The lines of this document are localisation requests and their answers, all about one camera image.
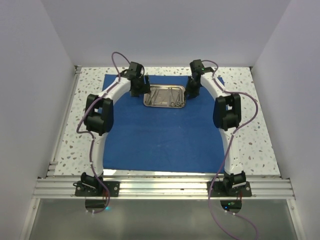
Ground steel instrument tray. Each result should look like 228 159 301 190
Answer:
143 84 185 109

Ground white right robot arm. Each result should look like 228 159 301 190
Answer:
184 59 247 197

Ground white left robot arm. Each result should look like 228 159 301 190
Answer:
76 61 151 197

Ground steel surgical scissors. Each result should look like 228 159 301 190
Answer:
173 88 185 108

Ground steel tweezers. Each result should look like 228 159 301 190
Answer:
147 91 156 105

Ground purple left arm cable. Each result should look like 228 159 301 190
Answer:
76 51 132 215

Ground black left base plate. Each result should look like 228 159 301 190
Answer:
73 172 120 197

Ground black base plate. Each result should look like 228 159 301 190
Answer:
206 181 253 198
73 172 120 197

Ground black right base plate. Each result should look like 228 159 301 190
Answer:
206 181 253 198

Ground aluminium front rail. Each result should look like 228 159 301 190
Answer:
32 176 295 200

